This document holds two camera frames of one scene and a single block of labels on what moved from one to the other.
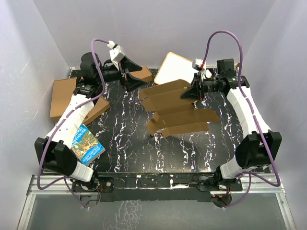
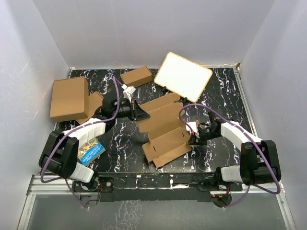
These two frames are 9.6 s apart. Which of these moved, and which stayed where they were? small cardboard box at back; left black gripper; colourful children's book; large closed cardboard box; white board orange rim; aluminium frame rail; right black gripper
Moved: right black gripper; left black gripper
Stayed: white board orange rim; large closed cardboard box; aluminium frame rail; colourful children's book; small cardboard box at back
